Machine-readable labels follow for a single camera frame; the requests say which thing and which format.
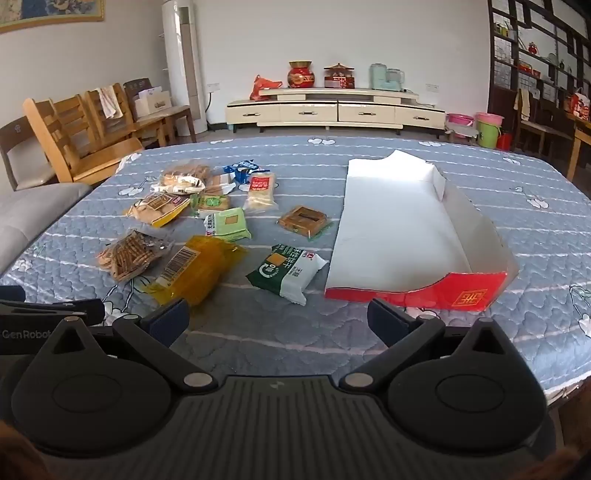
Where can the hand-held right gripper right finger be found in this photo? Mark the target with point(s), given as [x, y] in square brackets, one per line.
[383, 321]

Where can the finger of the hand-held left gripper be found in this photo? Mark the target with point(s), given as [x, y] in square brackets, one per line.
[46, 307]

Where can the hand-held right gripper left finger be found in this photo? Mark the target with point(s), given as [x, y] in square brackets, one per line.
[171, 321]

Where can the yellow translucent packet with barcode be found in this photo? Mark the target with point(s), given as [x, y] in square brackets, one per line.
[194, 265]

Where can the clear stick biscuit pack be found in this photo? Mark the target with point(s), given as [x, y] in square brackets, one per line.
[127, 256]

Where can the red and white cardboard box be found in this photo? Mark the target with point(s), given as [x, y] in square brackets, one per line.
[397, 230]

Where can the dark green and white packet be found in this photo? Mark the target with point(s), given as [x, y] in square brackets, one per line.
[286, 272]

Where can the yellow-wrapped cracker pack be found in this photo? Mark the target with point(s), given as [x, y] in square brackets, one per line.
[157, 207]

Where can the light green snack packet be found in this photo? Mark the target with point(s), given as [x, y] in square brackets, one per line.
[231, 224]

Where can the small green label packet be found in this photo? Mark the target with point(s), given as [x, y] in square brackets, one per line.
[212, 203]

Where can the brown cake packet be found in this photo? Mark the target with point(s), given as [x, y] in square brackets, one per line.
[304, 221]

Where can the clear sandwich biscuit pack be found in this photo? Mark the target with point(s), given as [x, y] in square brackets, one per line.
[182, 177]

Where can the red label cracker packet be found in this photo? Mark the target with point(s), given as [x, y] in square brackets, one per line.
[261, 191]

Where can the blue cookie packet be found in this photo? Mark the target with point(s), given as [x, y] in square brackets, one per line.
[240, 170]

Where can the grey sofa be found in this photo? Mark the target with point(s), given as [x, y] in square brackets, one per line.
[27, 217]

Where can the dark chair with grey seat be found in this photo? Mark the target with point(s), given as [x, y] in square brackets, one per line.
[23, 159]

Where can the small stool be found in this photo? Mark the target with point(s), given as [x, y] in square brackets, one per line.
[461, 134]

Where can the dark brown chair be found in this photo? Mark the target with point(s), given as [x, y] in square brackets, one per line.
[178, 115]

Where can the cream TV cabinet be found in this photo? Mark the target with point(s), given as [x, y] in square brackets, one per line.
[332, 113]

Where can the pink basin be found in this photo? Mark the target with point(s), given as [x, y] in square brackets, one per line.
[459, 120]

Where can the white towel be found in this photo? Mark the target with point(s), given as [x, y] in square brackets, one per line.
[111, 101]

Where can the green bucket with pink rim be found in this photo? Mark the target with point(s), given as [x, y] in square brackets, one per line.
[488, 131]

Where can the small red bucket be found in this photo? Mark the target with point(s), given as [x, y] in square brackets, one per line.
[504, 141]

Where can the white paper bag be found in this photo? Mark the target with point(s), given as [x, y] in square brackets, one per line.
[152, 104]

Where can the mint green kettle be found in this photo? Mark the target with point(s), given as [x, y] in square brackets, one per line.
[378, 77]

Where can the red pagoda gift box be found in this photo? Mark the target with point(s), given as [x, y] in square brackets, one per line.
[339, 77]

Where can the brown wooden chair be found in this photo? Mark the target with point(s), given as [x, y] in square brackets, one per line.
[540, 129]

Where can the red plastic bag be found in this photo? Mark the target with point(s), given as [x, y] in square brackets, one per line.
[264, 88]

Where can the white standing air conditioner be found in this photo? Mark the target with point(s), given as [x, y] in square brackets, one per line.
[182, 69]

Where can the beige towel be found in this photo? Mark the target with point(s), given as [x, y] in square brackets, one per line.
[522, 106]

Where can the red and gold jar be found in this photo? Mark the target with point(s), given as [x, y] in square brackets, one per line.
[301, 76]

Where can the wooden table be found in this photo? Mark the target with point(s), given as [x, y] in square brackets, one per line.
[582, 138]

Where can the red gift bag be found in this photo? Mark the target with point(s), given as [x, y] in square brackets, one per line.
[581, 106]

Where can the dark wooden shelf unit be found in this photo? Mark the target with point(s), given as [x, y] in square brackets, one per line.
[535, 55]

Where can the framed wall picture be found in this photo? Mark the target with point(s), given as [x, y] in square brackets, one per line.
[46, 11]

